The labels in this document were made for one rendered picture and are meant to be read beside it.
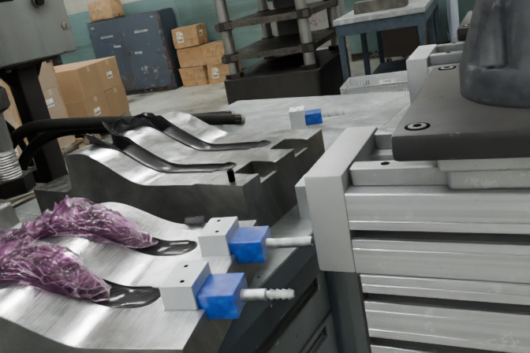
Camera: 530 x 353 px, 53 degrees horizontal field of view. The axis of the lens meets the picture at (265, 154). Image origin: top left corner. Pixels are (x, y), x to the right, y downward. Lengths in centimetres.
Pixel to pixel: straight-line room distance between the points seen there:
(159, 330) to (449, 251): 28
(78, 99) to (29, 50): 387
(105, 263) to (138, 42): 730
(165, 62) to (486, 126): 746
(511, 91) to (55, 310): 47
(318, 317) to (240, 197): 31
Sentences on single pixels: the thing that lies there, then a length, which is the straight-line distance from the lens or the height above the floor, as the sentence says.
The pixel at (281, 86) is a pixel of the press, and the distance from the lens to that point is 479.
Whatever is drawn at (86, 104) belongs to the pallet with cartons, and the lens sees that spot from 543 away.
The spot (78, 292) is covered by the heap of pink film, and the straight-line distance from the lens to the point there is 62.
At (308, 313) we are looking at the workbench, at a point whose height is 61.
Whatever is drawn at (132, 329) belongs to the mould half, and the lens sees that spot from 56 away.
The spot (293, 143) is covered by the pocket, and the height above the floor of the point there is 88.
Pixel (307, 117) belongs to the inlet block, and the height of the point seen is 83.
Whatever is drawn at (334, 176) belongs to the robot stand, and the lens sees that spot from 43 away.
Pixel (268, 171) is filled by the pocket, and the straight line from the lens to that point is 83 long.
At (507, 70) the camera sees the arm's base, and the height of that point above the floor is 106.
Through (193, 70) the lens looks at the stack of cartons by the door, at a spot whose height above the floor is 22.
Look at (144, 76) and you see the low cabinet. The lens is 797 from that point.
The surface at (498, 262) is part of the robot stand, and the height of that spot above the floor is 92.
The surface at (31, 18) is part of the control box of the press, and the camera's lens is 160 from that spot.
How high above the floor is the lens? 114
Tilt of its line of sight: 17 degrees down
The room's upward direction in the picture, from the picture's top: 11 degrees counter-clockwise
